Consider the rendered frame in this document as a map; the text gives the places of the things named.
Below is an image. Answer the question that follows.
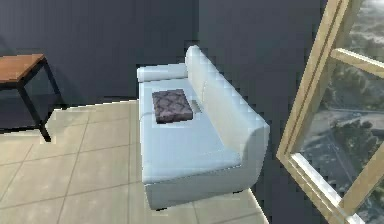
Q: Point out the dark grey patterned cushion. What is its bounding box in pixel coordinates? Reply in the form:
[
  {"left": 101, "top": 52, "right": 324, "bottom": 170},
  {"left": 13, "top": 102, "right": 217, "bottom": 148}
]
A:
[{"left": 151, "top": 88, "right": 195, "bottom": 125}]

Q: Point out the wooden table with black legs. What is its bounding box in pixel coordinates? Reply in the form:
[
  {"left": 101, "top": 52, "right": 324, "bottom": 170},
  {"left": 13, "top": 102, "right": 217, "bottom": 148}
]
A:
[{"left": 0, "top": 53, "right": 68, "bottom": 143}]

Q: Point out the wooden framed window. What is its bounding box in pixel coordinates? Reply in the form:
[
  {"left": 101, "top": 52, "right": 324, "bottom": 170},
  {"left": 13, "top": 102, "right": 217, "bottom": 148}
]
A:
[{"left": 275, "top": 0, "right": 384, "bottom": 224}]

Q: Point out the pale blue sofa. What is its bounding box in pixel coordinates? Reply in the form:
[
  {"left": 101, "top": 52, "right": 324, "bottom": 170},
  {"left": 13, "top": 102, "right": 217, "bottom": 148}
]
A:
[{"left": 135, "top": 44, "right": 271, "bottom": 212}]

